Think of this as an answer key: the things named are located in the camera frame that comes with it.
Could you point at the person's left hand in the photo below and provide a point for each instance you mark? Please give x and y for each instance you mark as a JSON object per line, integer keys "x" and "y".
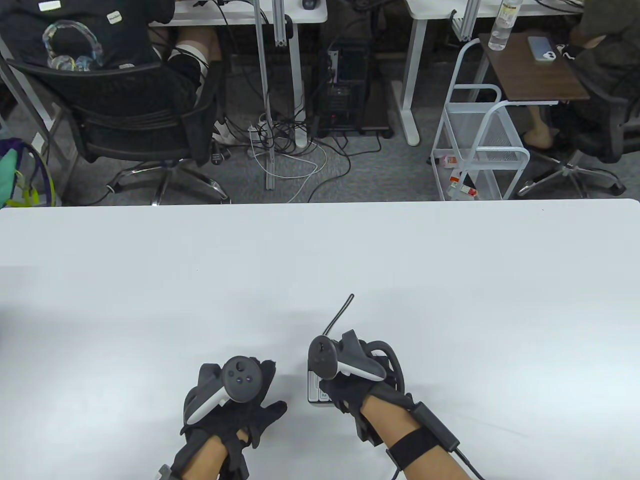
{"x": 257, "y": 420}

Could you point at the person's right hand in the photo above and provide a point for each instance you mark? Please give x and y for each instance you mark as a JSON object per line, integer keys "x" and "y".
{"x": 350, "y": 395}

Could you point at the grey white handheld controller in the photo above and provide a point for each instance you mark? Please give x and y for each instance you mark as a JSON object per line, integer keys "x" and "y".
{"x": 241, "y": 380}
{"x": 322, "y": 357}

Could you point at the person's left forearm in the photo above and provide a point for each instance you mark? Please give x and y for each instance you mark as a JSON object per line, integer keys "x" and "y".
{"x": 202, "y": 460}

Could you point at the person's right forearm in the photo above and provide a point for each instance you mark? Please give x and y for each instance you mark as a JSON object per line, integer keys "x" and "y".
{"x": 385, "y": 420}

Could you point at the black glove sensor box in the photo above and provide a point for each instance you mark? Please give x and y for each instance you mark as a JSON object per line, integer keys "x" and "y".
{"x": 369, "y": 432}
{"x": 239, "y": 462}

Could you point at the small red white carton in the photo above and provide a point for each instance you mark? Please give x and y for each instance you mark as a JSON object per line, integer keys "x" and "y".
{"x": 451, "y": 161}
{"x": 467, "y": 190}

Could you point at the white metal mesh cart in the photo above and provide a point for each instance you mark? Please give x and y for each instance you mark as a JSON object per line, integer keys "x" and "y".
{"x": 492, "y": 156}

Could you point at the white power strip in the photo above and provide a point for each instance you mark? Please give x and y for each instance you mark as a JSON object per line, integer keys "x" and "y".
{"x": 255, "y": 132}

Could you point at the black computer tower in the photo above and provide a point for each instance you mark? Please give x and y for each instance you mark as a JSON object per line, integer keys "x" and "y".
{"x": 345, "y": 100}

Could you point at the black mesh office chair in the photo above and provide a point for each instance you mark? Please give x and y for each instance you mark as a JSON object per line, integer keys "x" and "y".
{"x": 140, "y": 125}
{"x": 572, "y": 167}

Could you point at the white office desk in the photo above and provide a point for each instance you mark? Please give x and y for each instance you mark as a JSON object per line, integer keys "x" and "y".
{"x": 414, "y": 60}
{"x": 300, "y": 15}

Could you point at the green yellow bag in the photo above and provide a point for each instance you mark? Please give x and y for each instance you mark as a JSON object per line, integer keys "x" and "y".
{"x": 7, "y": 175}

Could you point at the brown wooden side table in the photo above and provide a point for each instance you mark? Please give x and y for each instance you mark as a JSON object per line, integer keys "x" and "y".
{"x": 530, "y": 80}

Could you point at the short aluminium profile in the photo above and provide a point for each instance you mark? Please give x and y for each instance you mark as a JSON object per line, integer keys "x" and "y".
{"x": 281, "y": 25}
{"x": 467, "y": 20}

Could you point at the clear plastic water bottle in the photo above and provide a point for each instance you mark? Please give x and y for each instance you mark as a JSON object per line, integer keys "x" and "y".
{"x": 500, "y": 32}

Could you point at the dark computer mouse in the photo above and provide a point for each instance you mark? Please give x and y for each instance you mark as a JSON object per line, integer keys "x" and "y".
{"x": 310, "y": 4}

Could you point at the light blue smartphone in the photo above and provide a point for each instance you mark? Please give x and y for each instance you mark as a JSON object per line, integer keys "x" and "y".
{"x": 537, "y": 45}

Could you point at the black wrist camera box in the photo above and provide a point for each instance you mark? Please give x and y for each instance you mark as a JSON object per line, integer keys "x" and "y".
{"x": 435, "y": 425}

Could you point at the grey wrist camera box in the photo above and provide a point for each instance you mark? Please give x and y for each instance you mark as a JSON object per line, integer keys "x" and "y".
{"x": 165, "y": 473}

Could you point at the tall aluminium profile post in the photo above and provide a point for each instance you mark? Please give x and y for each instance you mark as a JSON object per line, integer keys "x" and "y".
{"x": 265, "y": 100}

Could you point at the grey metal rack frame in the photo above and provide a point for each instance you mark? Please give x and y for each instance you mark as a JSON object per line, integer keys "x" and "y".
{"x": 39, "y": 141}

